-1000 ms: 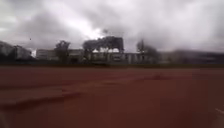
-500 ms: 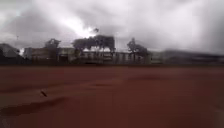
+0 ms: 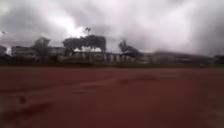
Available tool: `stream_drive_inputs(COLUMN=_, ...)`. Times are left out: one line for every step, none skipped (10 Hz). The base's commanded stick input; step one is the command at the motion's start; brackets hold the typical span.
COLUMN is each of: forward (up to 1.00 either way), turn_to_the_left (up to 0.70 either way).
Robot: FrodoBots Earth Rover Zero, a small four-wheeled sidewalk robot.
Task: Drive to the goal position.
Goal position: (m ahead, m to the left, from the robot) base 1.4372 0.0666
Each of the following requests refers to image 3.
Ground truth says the small dark tree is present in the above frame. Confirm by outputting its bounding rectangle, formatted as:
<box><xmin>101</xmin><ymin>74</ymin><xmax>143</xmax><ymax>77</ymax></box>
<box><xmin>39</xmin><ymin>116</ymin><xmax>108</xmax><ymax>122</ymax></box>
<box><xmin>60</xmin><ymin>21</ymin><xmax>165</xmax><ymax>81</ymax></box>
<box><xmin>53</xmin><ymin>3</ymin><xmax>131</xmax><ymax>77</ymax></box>
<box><xmin>117</xmin><ymin>39</ymin><xmax>142</xmax><ymax>61</ymax></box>

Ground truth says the broad dark tree clump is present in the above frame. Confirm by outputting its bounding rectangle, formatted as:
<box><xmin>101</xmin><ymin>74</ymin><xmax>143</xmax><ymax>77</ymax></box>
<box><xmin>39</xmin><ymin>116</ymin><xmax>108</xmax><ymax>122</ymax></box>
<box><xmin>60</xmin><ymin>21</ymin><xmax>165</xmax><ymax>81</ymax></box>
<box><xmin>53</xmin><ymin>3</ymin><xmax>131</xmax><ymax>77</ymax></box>
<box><xmin>61</xmin><ymin>34</ymin><xmax>108</xmax><ymax>58</ymax></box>

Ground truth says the long pale building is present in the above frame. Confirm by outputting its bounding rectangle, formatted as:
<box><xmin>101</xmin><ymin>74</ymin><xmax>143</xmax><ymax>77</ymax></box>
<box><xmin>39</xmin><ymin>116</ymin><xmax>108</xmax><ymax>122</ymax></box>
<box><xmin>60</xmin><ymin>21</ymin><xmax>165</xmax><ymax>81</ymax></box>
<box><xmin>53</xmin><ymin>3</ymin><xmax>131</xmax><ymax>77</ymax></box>
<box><xmin>9</xmin><ymin>45</ymin><xmax>216</xmax><ymax>67</ymax></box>

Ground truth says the round dark tree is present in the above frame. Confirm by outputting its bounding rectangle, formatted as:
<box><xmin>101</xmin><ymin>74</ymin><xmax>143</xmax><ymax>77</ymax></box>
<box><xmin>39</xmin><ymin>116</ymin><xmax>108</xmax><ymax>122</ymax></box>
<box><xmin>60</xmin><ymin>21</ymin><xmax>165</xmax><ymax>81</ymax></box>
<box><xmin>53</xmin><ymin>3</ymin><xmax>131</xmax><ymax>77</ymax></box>
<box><xmin>31</xmin><ymin>36</ymin><xmax>52</xmax><ymax>64</ymax></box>

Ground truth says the dark building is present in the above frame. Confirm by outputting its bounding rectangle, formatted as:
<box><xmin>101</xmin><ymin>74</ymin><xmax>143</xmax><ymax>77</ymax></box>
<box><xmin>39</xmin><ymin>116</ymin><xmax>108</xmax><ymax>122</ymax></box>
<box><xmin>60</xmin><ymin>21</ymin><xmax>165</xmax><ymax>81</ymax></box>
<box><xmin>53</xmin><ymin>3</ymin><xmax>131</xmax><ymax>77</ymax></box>
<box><xmin>0</xmin><ymin>44</ymin><xmax>13</xmax><ymax>66</ymax></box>

